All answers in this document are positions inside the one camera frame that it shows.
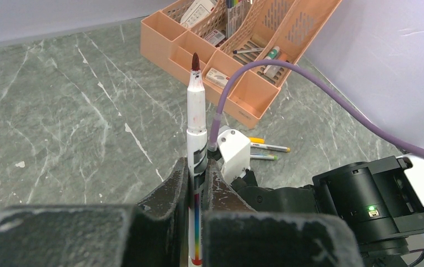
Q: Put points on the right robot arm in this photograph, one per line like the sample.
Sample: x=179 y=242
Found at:
x=382 y=202

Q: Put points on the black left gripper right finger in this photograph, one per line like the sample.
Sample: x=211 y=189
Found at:
x=234 y=234

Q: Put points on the white pen yellow tip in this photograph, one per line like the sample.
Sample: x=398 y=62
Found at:
x=270 y=147

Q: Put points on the white staples box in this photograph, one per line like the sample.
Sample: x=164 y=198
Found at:
x=217 y=78

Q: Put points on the red white small box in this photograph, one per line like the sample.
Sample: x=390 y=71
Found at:
x=215 y=38

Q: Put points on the yellow capped pen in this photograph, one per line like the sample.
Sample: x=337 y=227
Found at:
x=257 y=140

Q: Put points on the pack of coloured markers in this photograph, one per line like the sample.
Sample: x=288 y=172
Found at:
x=236 y=13

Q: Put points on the orange plastic desk organizer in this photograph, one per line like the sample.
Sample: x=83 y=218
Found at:
x=288 y=25

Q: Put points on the white pen green tip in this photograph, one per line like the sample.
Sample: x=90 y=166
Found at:
x=267 y=157

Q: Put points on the white paper booklet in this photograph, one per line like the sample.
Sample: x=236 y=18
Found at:
x=198 y=10

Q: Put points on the blue capped pen in organizer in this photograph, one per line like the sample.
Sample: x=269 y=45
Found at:
x=248 y=50

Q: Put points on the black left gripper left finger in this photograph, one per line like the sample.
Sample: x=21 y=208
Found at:
x=151 y=232

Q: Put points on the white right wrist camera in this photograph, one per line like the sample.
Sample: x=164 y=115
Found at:
x=235 y=149

